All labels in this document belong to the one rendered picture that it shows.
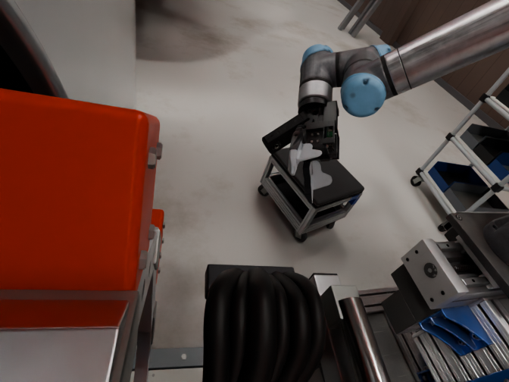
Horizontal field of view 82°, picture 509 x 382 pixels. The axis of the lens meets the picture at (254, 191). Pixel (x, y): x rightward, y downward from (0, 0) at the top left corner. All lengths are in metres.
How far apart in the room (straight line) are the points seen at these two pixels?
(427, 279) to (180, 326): 0.90
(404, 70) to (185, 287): 1.13
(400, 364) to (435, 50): 1.07
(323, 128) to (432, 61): 0.20
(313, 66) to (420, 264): 0.53
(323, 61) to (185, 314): 1.05
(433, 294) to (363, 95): 0.48
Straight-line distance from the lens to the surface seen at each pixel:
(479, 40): 0.59
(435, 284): 0.81
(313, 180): 0.66
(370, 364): 0.28
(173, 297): 1.35
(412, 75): 0.59
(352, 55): 0.71
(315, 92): 0.67
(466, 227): 0.87
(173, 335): 1.30
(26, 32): 0.31
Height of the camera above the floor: 1.23
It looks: 44 degrees down
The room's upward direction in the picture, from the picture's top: 21 degrees clockwise
